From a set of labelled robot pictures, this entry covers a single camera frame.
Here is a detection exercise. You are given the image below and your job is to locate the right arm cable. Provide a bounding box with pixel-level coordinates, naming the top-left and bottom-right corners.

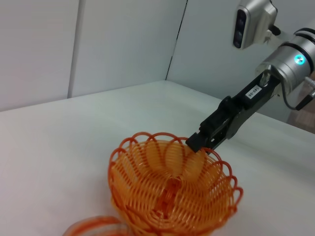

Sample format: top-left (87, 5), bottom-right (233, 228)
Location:
top-left (280, 81), bottom-right (315, 111)

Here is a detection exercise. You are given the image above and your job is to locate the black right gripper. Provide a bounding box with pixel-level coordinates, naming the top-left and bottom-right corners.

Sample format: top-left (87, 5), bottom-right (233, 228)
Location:
top-left (186, 73), bottom-right (281, 153)

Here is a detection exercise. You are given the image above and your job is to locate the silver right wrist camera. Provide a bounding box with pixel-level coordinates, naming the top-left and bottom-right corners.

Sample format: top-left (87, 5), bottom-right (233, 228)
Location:
top-left (232, 0), bottom-right (279, 50)

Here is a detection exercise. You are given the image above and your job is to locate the orange woven plastic basket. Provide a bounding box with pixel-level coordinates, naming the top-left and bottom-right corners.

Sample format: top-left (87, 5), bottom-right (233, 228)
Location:
top-left (108, 132), bottom-right (244, 236)

